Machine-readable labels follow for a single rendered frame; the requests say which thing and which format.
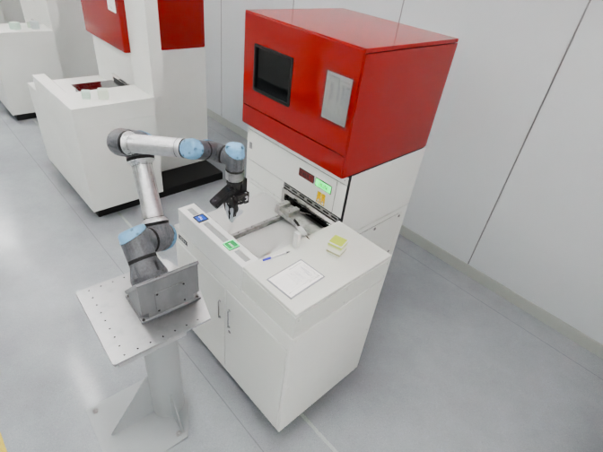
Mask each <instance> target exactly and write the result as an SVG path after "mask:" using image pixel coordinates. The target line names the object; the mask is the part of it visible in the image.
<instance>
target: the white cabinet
mask: <svg viewBox="0 0 603 452"><path fill-rule="evenodd" d="M175 230H176V232H177V240H176V247H177V257H178V267H182V266H184V265H188V264H191V263H193V262H196V261H198V262H199V264H198V265H197V269H198V286H199V289H200V291H201V293H202V296H203V298H204V301H205V304H206V307H207V310H208V312H209V315H210V318H211V320H209V321H207V322H205V323H204V324H202V325H200V326H197V327H195V328H193V331H194V332H195V333H196V334H197V336H198V337H199V338H200V339H201V340H202V342H203V343H204V344H205V345H206V347H207V348H208V349H209V350H210V351H211V352H212V354H213V355H214V356H215V357H216V359H217V360H218V361H219V362H221V364H222V365H223V366H224V367H225V369H226V370H227V371H228V372H229V373H230V375H231V376H232V377H233V378H234V379H235V381H236V382H237V383H238V384H239V385H240V387H241V388H242V389H243V390H244V392H245V393H246V394H247V395H248V396H249V398H250V399H251V400H252V401H253V403H254V404H255V405H256V406H257V407H258V409H259V410H260V411H261V412H262V413H263V414H264V415H265V416H266V417H267V419H268V420H269V421H270V422H271V423H272V425H273V426H274V427H275V428H276V430H277V431H280V430H282V429H283V428H284V427H285V426H287V425H288V424H289V423H290V422H292V421H293V420H294V419H295V418H296V417H298V416H299V415H300V414H301V413H303V412H304V411H305V410H306V409H307V408H309V407H310V406H311V405H312V404H314V403H315V402H316V401H317V400H318V399H320V398H321V397H322V396H323V395H325V394H326V393H327V391H328V390H330V389H331V388H332V387H333V386H334V385H336V384H337V383H338V382H339V381H340V380H342V379H343V378H344V377H345V376H347V375H348V374H349V373H350V372H351V371H353V370H354V369H355V368H356V367H357V365H358V362H359V360H360V357H361V353H362V350H363V346H364V343H365V339H366V336H367V334H368V331H369V328H370V324H371V320H372V317H373V314H374V310H375V308H376V305H377V302H378V299H379V296H380V291H381V288H382V285H383V282H384V279H385V278H383V279H381V280H380V281H378V282H376V283H375V284H373V286H371V287H370V288H369V289H367V290H366V291H364V292H362V293H361V294H359V295H358V296H356V297H355V298H353V299H352V300H350V301H348V302H347V303H346V304H345V305H343V306H342V307H340V308H339V309H337V310H335V311H334V312H332V313H331V314H329V315H328V316H326V317H325V318H323V319H322V320H320V321H319V322H318V323H317V324H315V325H314V326H312V327H310V328H309V329H307V330H306V331H304V332H303V333H301V334H300V335H298V336H296V337H295V338H293V339H292V338H291V337H290V336H289V335H288V334H287V333H286V332H285V331H284V330H283V329H282V328H281V327H280V326H279V325H278V324H277V323H276V322H275V321H274V320H273V319H272V318H271V317H270V316H269V315H268V314H267V313H266V312H265V311H263V310H262V309H261V308H260V307H259V306H258V305H257V304H256V303H255V302H254V301H253V300H252V299H251V298H250V297H249V296H248V295H247V294H246V293H245V292H244V291H241V290H240V289H239V288H238V287H237V286H236V285H235V284H234V283H233V282H232V281H231V280H230V279H229V278H228V277H227V276H226V275H225V274H224V273H222V272H221V271H220V270H219V269H218V268H217V267H216V266H215V265H214V264H213V263H212V262H211V261H210V260H209V259H208V258H207V257H206V256H205V255H204V254H203V253H202V252H201V251H200V250H199V249H198V248H197V247H196V246H195V245H194V244H193V243H192V242H190V241H189V240H188V239H187V238H186V237H185V236H184V235H183V234H182V233H181V232H180V231H179V230H178V229H177V228H176V227H175Z"/></svg>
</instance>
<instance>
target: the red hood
mask: <svg viewBox="0 0 603 452"><path fill-rule="evenodd" d="M458 41H459V39H457V38H454V37H451V36H447V35H443V34H440V33H437V32H433V31H429V30H423V29H420V28H416V27H413V26H409V25H405V24H403V23H399V22H393V21H389V20H386V19H382V18H379V17H375V16H372V15H369V14H365V13H358V12H356V11H352V10H348V9H345V8H311V9H253V10H246V12H245V39H244V74H243V108H242V121H243V122H244V123H246V124H248V125H250V126H252V127H254V128H255V129H257V130H258V131H260V132H261V133H263V134H265V135H267V136H269V137H271V138H272V139H274V140H276V141H277V142H279V143H281V144H282V145H284V146H286V147H287V148H289V149H291V150H293V151H294V152H297V153H298V154H300V155H301V156H303V157H304V158H306V159H308V160H310V161H312V162H314V163H315V164H317V165H319V166H320V167H321V168H323V169H325V170H327V171H329V172H331V173H332V174H334V175H336V176H337V177H339V178H347V177H349V176H352V175H353V174H356V173H358V172H361V171H363V170H367V169H369V168H372V167H374V166H377V165H379V164H382V163H383V162H386V161H390V160H393V159H395V158H397V157H399V156H402V155H404V154H407V153H409V152H412V151H415V150H418V149H420V148H423V147H425V146H426V144H427V140H428V137H429V134H430V132H431V129H432V125H433V121H434V118H435V115H436V111H437V108H438V106H439V103H440V100H441V95H442V92H443V89H444V86H445V83H446V80H447V77H448V74H449V71H450V66H451V63H452V60H453V57H454V55H455V51H456V48H457V45H458V43H457V42H458Z"/></svg>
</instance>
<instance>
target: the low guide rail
mask: <svg viewBox="0 0 603 452"><path fill-rule="evenodd" d="M282 219H284V218H283V217H282V216H281V215H279V214H278V215H277V216H274V217H272V218H269V219H267V220H264V221H262V222H259V223H257V224H254V225H252V226H250V227H248V228H246V229H243V230H239V231H237V232H235V233H233V234H231V235H232V236H233V237H234V238H235V239H238V238H240V237H243V236H245V235H248V234H250V233H251V232H254V231H256V230H260V229H262V228H264V227H266V226H268V225H270V224H273V223H275V222H279V221H281V220H282Z"/></svg>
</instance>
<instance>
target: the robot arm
mask: <svg viewBox="0 0 603 452"><path fill-rule="evenodd" d="M107 146H108V148H109V150H110V151H111V152H113V153H114V154H116V155H118V156H123V157H126V159H127V164H129V165H130V166H131V167H132V170H133V173H134V178H135V184H136V189H137V193H138V197H139V201H140V205H141V209H142V213H143V217H144V221H143V222H142V224H139V225H136V226H135V227H132V228H130V229H128V230H125V231H123V232H121V233H119V234H118V240H119V245H120V246H121V247H122V250H123V252H124V255H125V257H126V260H127V263H128V265H129V268H130V283H131V285H132V286H134V285H135V284H138V283H141V282H143V281H146V280H149V279H151V278H154V277H155V276H158V275H161V274H165V273H168V272H169V271H168V269H167V267H166V266H165V265H164V264H163V263H162V261H161V260H160V259H159V258H158V257H157V254H156V253H157V252H161V251H165V250H167V249H169V248H172V247H173V246H174V244H175V243H176V240H177V232H176V230H175V228H174V227H172V225H170V224H169V220H168V219H167V218H166V217H164V215H163V211H162V204H161V199H160V196H159V191H158V187H157V184H156V179H155V176H154V171H153V161H154V160H155V158H154V155H160V156H169V157H178V158H185V159H190V160H207V161H217V162H220V163H222V164H225V177H226V183H227V185H226V186H225V187H224V188H223V189H222V190H220V191H219V192H218V193H217V194H216V195H215V196H214V197H213V198H212V199H211V200H210V201H209V202H210V204H211V205H212V206H213V207H214V208H216V209H218V208H219V207H220V206H221V205H222V204H224V209H225V211H226V214H227V216H228V219H229V220H230V222H234V221H235V218H237V217H238V216H240V215H241V214H242V213H243V211H242V210H240V208H239V204H246V203H248V202H249V192H248V191H247V178H244V159H245V152H244V145H243V144H242V143H238V142H236V143H235V142H229V143H227V144H226V145H224V144H221V143H217V142H214V141H212V140H207V139H204V140H197V139H195V138H178V137H167V136H157V135H150V134H149V133H146V132H144V131H141V130H131V129H125V128H117V129H114V130H112V131H111V132H110V133H109V135H108V137H107ZM245 192H247V193H245ZM245 196H248V201H245V200H247V198H246V197H245Z"/></svg>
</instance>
